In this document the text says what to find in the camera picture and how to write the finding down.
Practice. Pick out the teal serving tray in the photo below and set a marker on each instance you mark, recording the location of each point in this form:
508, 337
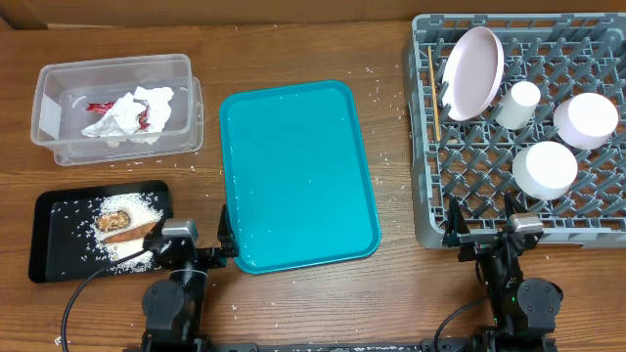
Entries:
297, 182

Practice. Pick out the black plastic tray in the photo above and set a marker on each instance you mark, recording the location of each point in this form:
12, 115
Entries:
38, 270

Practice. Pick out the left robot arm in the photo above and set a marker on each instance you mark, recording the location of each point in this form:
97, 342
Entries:
173, 307

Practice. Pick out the grey dishwasher rack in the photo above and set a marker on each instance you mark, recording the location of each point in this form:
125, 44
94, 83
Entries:
564, 55

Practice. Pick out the large white plate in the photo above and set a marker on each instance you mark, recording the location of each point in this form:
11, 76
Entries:
473, 72

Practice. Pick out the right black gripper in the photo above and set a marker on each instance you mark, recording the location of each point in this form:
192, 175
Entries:
457, 231

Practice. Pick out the small white cup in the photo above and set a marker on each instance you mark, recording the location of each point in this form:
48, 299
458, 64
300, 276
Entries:
518, 105

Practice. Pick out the red snack wrapper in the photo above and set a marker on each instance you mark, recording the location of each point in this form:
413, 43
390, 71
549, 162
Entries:
100, 106

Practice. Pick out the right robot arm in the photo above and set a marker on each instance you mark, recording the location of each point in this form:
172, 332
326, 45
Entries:
524, 310

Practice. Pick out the white bowl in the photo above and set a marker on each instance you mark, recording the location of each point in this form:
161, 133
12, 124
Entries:
586, 121

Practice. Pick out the brown carrot stick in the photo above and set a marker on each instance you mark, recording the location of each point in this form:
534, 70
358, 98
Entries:
130, 235

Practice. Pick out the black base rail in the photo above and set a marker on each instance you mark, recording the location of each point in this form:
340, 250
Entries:
426, 345

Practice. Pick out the golden brown food scrap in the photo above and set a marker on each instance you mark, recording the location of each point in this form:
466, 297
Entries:
113, 221

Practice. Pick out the white tissue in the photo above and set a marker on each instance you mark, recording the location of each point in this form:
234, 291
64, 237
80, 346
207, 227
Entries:
105, 127
158, 108

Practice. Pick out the wooden chopstick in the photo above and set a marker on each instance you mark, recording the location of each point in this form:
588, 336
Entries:
432, 83

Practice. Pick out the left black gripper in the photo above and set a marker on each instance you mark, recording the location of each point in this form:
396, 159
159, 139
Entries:
216, 258

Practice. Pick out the white rice pile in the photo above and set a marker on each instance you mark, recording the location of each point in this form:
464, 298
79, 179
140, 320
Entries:
76, 244

